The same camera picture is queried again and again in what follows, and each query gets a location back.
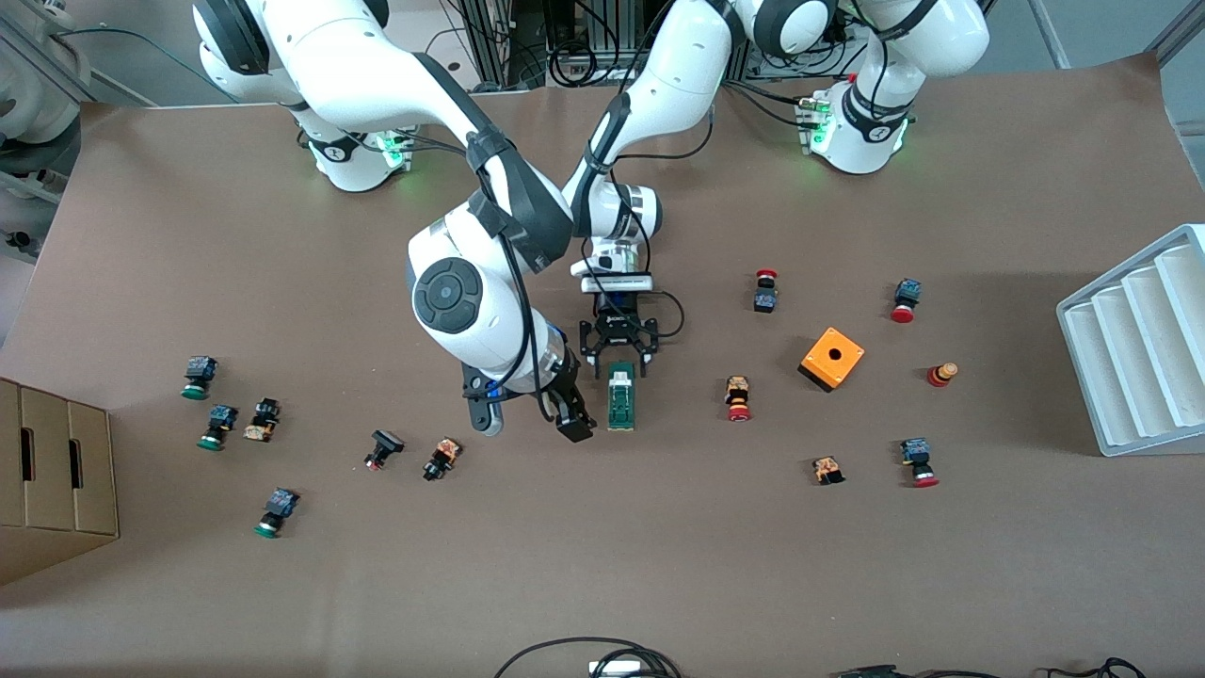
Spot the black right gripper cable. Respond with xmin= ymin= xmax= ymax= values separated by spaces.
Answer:
xmin=466 ymin=132 xmax=552 ymax=420

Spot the green terminal block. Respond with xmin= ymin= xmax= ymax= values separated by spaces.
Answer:
xmin=605 ymin=361 xmax=638 ymax=432

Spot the aluminium equipment rack with cables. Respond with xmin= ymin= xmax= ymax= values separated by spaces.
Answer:
xmin=452 ymin=0 xmax=848 ymax=90

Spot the orange button enclosure box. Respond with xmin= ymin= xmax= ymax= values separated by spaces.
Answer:
xmin=797 ymin=326 xmax=866 ymax=394

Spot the black round button orange block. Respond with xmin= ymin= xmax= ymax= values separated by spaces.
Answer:
xmin=421 ymin=436 xmax=464 ymax=483

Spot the thin black tangled cable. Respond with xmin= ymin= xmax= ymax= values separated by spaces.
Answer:
xmin=1040 ymin=657 xmax=1148 ymax=678

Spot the white stepped tray rack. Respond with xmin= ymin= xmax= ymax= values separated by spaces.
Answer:
xmin=1056 ymin=223 xmax=1205 ymax=459

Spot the aluminium profile bar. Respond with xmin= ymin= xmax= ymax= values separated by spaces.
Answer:
xmin=1147 ymin=0 xmax=1205 ymax=65
xmin=1028 ymin=0 xmax=1071 ymax=69

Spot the black square push button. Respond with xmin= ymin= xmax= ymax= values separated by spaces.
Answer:
xmin=363 ymin=428 xmax=406 ymax=472

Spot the black looping table cable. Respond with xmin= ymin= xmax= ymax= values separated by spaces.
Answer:
xmin=492 ymin=638 xmax=683 ymax=678

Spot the black cable with connector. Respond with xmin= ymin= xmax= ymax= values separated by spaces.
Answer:
xmin=833 ymin=664 xmax=1004 ymax=678

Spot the green mushroom push button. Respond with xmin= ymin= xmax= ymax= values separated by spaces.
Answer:
xmin=252 ymin=487 xmax=301 ymax=540
xmin=181 ymin=355 xmax=219 ymax=401
xmin=196 ymin=404 xmax=239 ymax=452

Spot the brown cardboard box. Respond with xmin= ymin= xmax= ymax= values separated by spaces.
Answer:
xmin=0 ymin=377 xmax=121 ymax=587

